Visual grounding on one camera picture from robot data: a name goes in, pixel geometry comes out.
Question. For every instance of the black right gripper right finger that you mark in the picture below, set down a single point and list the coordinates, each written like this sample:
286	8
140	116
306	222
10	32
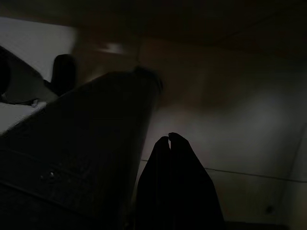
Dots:
192	196

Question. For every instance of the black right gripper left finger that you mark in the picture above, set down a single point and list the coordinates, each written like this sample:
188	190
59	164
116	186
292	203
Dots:
156	191

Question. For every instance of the dark left robot leg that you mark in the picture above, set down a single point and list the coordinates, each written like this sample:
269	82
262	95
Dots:
63	72

